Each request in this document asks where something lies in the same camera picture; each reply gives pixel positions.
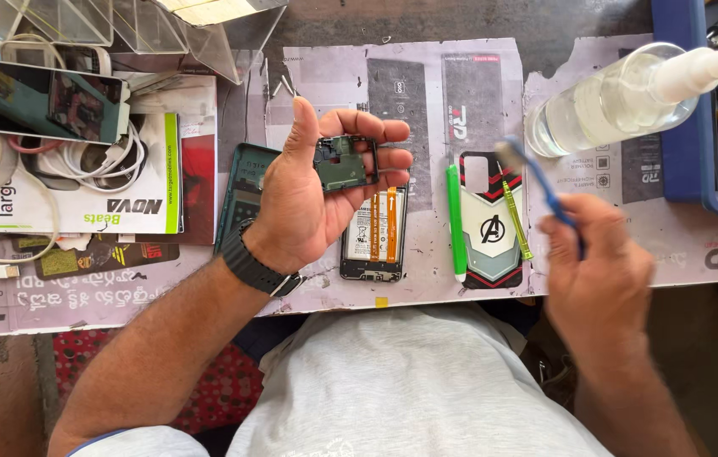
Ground person's white shirt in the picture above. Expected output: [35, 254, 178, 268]
[67, 303, 615, 457]

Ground red dotted cloth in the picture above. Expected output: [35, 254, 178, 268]
[53, 329, 266, 436]

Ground grey printed paper sheet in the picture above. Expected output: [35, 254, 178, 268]
[0, 244, 284, 339]
[523, 35, 718, 297]
[262, 38, 530, 316]

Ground coiled white cable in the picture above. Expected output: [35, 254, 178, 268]
[34, 121, 148, 193]

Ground red booklet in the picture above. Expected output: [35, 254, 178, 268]
[123, 75, 219, 246]

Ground green metal screwdriver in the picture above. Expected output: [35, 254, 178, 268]
[495, 160, 534, 262]

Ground blue cleaning brush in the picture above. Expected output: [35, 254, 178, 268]
[495, 135, 587, 261]

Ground white USB cable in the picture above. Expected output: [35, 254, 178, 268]
[0, 181, 62, 281]

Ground person's left hand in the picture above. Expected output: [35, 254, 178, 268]
[241, 97, 415, 278]

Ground black printed packet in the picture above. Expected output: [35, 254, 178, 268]
[13, 235, 181, 281]

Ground white green product box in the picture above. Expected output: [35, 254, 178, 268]
[0, 113, 184, 235]

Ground clear spray bottle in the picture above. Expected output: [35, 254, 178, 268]
[524, 41, 718, 159]

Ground teal phone back cover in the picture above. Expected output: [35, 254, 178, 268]
[214, 143, 284, 256]

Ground person's right hand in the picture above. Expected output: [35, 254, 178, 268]
[536, 193, 657, 364]

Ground opened phone with battery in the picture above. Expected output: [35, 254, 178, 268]
[340, 186, 409, 283]

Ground white phone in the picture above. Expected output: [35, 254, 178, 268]
[0, 41, 113, 77]

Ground blue plastic tray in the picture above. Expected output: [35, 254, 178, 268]
[651, 0, 718, 214]

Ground clear acrylic stands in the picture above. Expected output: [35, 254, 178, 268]
[0, 0, 288, 86]

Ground printed phone case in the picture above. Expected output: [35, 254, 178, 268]
[458, 151, 525, 290]

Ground black phone frame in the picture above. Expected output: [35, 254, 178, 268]
[313, 135, 380, 193]

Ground white-framed smartphone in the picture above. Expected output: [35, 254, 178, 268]
[0, 59, 132, 146]

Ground black wristwatch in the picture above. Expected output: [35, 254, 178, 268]
[218, 219, 304, 298]

